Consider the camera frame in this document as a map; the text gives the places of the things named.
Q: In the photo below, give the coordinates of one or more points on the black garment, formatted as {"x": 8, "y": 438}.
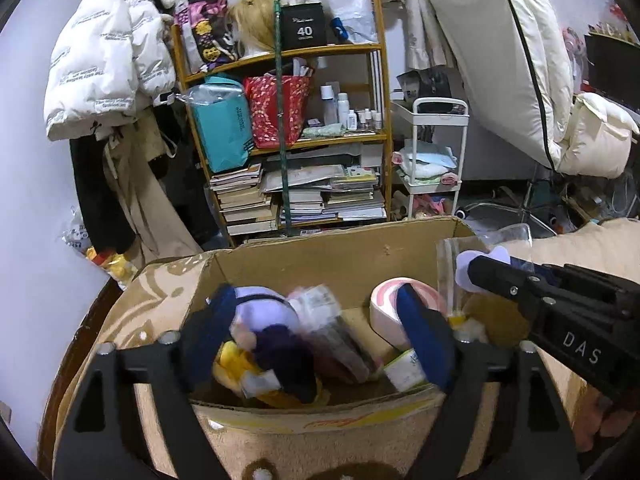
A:
{"x": 100, "y": 200}

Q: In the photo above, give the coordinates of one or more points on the cardboard box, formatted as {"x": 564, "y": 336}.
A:
{"x": 325, "y": 265}

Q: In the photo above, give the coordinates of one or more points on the green packet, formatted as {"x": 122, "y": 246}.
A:
{"x": 405, "y": 370}

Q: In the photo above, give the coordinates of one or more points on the black marker case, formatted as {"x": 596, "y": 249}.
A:
{"x": 302, "y": 27}

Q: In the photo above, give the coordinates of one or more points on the light blue cloth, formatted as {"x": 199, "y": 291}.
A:
{"x": 430, "y": 160}

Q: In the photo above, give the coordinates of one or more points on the teal paper bag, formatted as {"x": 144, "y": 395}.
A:
{"x": 225, "y": 130}

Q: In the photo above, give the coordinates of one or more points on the yellow floor toy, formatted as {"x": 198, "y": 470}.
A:
{"x": 112, "y": 262}

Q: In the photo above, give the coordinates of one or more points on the black screen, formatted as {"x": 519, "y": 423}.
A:
{"x": 610, "y": 65}

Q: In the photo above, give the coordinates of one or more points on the blonde wig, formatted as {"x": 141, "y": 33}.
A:
{"x": 252, "y": 22}

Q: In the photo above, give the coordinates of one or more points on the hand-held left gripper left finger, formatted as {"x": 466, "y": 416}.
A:
{"x": 205, "y": 340}

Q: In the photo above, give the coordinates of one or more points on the pink white round tape roll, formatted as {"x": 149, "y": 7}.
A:
{"x": 385, "y": 305}

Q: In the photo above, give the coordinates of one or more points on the white plastic bag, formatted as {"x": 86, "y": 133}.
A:
{"x": 350, "y": 5}

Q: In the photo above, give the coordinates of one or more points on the clear plastic packet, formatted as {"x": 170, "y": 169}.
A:
{"x": 450, "y": 270}

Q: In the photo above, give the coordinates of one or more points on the white rolling cart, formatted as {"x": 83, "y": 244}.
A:
{"x": 441, "y": 102}

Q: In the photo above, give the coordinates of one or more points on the pile of books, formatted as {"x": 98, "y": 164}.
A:
{"x": 300, "y": 200}

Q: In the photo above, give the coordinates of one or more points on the black printed tote bag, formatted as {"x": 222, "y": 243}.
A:
{"x": 205, "y": 35}

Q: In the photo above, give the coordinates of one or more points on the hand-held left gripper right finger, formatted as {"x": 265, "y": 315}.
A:
{"x": 425, "y": 345}

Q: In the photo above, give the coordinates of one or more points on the green pole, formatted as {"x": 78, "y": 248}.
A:
{"x": 281, "y": 110}

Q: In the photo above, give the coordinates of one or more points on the cream pillow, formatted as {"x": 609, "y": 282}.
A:
{"x": 595, "y": 135}

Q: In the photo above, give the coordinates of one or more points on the yellow plush toy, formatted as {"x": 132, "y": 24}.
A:
{"x": 232, "y": 360}

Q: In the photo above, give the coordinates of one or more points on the printed plastic bag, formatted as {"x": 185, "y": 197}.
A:
{"x": 77, "y": 232}

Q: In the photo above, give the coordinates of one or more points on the red gift bag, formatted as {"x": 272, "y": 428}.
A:
{"x": 275, "y": 110}

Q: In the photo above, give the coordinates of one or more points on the wooden shelf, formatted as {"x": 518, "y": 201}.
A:
{"x": 325, "y": 51}

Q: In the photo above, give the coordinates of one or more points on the pile of small plush toys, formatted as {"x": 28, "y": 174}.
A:
{"x": 432, "y": 205}

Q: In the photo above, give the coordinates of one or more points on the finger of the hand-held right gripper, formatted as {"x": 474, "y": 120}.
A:
{"x": 525, "y": 264}
{"x": 495, "y": 275}

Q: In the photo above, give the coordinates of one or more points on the white puffer jacket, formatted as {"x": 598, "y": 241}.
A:
{"x": 100, "y": 50}

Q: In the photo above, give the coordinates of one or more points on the purple plush doll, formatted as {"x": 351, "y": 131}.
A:
{"x": 270, "y": 310}

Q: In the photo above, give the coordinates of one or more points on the person's right hand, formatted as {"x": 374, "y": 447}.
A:
{"x": 612, "y": 410}

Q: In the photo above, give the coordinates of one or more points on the cluster of white cosmetic bottles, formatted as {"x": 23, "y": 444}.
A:
{"x": 342, "y": 105}

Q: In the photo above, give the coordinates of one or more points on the office chair base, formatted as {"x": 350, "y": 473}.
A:
{"x": 500, "y": 207}

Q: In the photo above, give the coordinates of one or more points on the dark green bag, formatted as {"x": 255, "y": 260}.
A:
{"x": 542, "y": 200}

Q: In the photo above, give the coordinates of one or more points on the beige coat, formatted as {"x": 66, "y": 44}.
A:
{"x": 145, "y": 200}

